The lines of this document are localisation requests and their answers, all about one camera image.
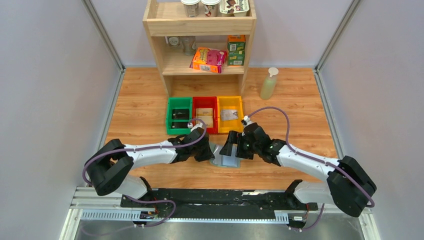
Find chocolate pudding pack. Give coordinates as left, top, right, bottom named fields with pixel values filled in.
left=219, top=0, right=250, bottom=17

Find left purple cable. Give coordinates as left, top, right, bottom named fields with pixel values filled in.
left=81, top=118, right=208, bottom=229

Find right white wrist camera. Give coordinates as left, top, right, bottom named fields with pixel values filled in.
left=241, top=115, right=253, bottom=128

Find green plastic bin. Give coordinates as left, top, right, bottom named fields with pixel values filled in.
left=165, top=97, right=193, bottom=135

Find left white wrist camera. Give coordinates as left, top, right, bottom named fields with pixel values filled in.
left=187, top=122, right=204, bottom=132

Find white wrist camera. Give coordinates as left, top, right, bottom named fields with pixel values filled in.
left=187, top=122, right=204, bottom=132
left=241, top=115, right=253, bottom=128

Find orange pink snack box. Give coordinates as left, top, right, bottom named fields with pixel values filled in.
left=189, top=47, right=228, bottom=74

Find middle yogurt cup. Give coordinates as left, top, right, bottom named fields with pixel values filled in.
left=201, top=0, right=220, bottom=17

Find left yogurt cup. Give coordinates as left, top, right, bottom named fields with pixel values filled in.
left=180, top=0, right=200, bottom=18

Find grey-green card holder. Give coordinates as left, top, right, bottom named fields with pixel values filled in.
left=209, top=143, right=241, bottom=168

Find tan cards in red bin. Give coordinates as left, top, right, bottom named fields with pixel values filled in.
left=195, top=108, right=214, bottom=128

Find black cards in green bin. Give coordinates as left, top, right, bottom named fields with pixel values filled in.
left=170, top=108, right=191, bottom=129

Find green orange carton box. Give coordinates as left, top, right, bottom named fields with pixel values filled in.
left=227, top=35, right=246, bottom=66

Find wooden shelf unit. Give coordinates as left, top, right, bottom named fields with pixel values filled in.
left=142, top=0, right=257, bottom=96

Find red plastic bin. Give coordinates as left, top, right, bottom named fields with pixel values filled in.
left=192, top=96, right=218, bottom=134

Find yogurt cup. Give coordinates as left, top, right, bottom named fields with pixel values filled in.
left=180, top=0, right=200, bottom=18
left=201, top=0, right=220, bottom=17

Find glass jar on shelf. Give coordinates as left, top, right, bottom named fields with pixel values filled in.
left=166, top=36, right=181, bottom=49

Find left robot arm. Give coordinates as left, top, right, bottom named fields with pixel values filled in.
left=82, top=126, right=214, bottom=208

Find clear glass on shelf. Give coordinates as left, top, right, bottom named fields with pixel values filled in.
left=180, top=36, right=197, bottom=56

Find green soap bottle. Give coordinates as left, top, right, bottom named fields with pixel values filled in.
left=259, top=67, right=279, bottom=100

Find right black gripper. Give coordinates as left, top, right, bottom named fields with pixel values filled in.
left=219, top=130, right=260, bottom=161

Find yellow plastic bin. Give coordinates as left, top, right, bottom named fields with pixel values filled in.
left=217, top=96, right=244, bottom=134

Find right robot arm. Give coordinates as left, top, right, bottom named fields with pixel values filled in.
left=219, top=122, right=377, bottom=217

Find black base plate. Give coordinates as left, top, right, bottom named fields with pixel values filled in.
left=119, top=188, right=319, bottom=220

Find white card in yellow bin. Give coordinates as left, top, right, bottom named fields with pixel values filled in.
left=220, top=109, right=239, bottom=121

